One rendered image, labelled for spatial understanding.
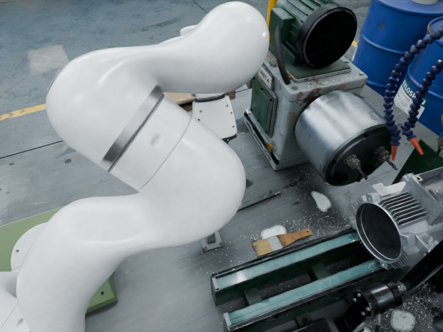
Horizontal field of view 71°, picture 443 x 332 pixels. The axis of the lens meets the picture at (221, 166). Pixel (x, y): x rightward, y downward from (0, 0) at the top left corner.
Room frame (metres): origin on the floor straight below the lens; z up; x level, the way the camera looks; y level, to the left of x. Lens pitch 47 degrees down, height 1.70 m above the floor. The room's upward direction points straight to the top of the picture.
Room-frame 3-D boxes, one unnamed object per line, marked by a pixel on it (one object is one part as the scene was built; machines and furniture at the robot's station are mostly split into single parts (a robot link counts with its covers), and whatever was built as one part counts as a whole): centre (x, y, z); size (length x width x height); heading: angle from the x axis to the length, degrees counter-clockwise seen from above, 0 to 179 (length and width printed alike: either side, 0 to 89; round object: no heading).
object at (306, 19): (1.03, -0.24, 1.16); 0.33 x 0.26 x 0.42; 19
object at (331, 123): (0.77, -0.37, 1.04); 0.37 x 0.25 x 0.25; 19
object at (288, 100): (1.00, -0.29, 0.99); 0.35 x 0.31 x 0.37; 19
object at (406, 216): (0.44, -0.48, 1.02); 0.20 x 0.19 x 0.19; 109
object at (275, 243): (0.50, -0.20, 0.80); 0.21 x 0.05 x 0.01; 110
